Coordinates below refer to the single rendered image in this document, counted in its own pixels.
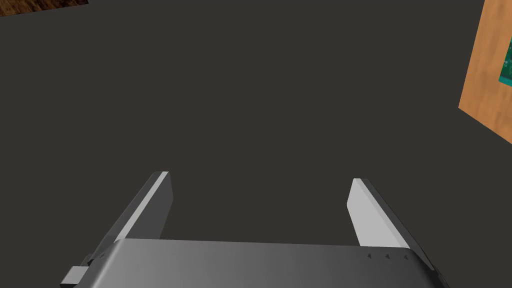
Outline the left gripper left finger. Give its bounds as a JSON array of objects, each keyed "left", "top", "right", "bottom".
[{"left": 94, "top": 170, "right": 174, "bottom": 257}]

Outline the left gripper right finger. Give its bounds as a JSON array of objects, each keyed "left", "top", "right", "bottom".
[{"left": 346, "top": 177, "right": 425, "bottom": 261}]

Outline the wooden framed green picture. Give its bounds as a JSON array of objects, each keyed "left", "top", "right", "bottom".
[{"left": 458, "top": 0, "right": 512, "bottom": 144}]

